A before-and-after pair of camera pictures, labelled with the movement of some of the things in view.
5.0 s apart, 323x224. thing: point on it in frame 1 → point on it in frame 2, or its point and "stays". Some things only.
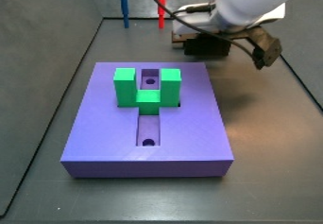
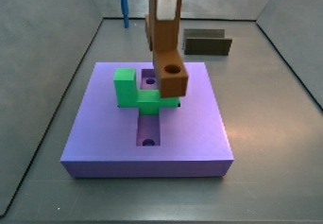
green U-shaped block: [148, 99] stays
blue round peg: [124, 2] stays
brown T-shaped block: [179, 38] → [163, 43]
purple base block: [182, 143] stays
